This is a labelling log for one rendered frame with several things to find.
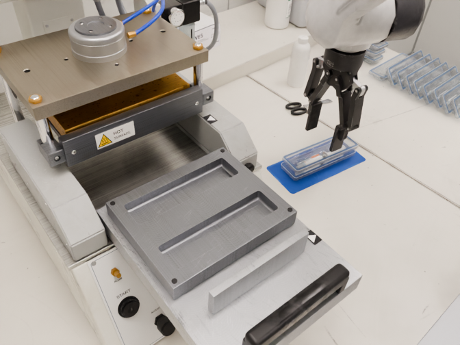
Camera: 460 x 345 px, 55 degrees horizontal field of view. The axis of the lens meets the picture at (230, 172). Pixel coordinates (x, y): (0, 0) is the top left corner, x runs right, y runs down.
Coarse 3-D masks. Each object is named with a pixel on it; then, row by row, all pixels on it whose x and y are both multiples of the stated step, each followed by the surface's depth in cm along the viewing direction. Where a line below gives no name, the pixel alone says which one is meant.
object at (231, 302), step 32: (128, 256) 57; (256, 256) 57; (288, 256) 55; (320, 256) 57; (160, 288) 53; (192, 288) 53; (224, 288) 49; (256, 288) 54; (288, 288) 54; (352, 288) 56; (192, 320) 50; (224, 320) 50; (256, 320) 50
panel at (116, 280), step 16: (112, 256) 62; (96, 272) 61; (112, 272) 62; (128, 272) 64; (112, 288) 63; (128, 288) 65; (144, 288) 67; (112, 304) 64; (144, 304) 67; (112, 320) 64; (128, 320) 66; (144, 320) 68; (128, 336) 67; (144, 336) 68; (160, 336) 70
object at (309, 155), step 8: (312, 144) 102; (320, 144) 102; (328, 144) 102; (344, 144) 102; (352, 144) 102; (296, 152) 99; (304, 152) 100; (312, 152) 100; (320, 152) 100; (328, 152) 100; (336, 152) 100; (288, 160) 97; (296, 160) 97; (304, 160) 98; (312, 160) 98; (320, 160) 98; (296, 168) 95
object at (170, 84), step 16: (160, 80) 70; (176, 80) 70; (112, 96) 66; (128, 96) 66; (144, 96) 66; (160, 96) 67; (64, 112) 62; (80, 112) 63; (96, 112) 63; (112, 112) 63; (64, 128) 60; (80, 128) 61
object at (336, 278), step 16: (336, 272) 51; (304, 288) 50; (320, 288) 49; (336, 288) 51; (288, 304) 48; (304, 304) 48; (272, 320) 46; (288, 320) 47; (256, 336) 45; (272, 336) 46
